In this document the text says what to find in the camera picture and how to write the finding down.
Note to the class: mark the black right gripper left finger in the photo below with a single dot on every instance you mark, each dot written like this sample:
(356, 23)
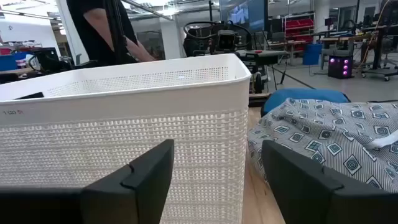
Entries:
(140, 186)

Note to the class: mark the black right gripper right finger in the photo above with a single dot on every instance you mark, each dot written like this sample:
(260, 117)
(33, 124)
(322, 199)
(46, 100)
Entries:
(304, 193)

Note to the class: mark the blue cloth garment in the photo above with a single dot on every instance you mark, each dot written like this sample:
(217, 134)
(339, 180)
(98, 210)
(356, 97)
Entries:
(304, 95)

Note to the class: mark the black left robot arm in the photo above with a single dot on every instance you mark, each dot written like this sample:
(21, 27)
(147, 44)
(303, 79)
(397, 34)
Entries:
(202, 40)

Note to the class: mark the white perforated plastic basket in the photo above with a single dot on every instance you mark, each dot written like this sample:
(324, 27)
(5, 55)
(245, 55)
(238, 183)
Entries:
(124, 140)

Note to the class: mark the blue waste bin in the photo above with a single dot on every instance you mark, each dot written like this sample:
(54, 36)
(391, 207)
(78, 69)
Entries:
(311, 54)

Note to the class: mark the red bin shelf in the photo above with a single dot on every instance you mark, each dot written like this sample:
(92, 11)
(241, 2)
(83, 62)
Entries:
(298, 28)

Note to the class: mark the grey patterned hospital gown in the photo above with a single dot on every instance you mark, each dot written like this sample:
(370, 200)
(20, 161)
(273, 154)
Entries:
(326, 140)

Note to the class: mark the black computer tower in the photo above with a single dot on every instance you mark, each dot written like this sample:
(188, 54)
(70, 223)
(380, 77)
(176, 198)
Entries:
(339, 67)

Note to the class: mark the red emergency button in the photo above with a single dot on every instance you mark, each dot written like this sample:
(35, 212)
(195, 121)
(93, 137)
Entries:
(258, 51)

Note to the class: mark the wooden workbench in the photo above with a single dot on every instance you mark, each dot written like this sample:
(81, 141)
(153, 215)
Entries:
(342, 39)

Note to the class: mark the person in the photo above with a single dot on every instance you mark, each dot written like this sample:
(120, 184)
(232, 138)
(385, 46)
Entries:
(93, 31)

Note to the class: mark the blue storage crate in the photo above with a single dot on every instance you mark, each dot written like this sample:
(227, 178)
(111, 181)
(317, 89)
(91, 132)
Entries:
(9, 62)

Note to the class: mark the blue wall display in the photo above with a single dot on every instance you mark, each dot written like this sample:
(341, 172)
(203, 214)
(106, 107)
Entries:
(245, 14)

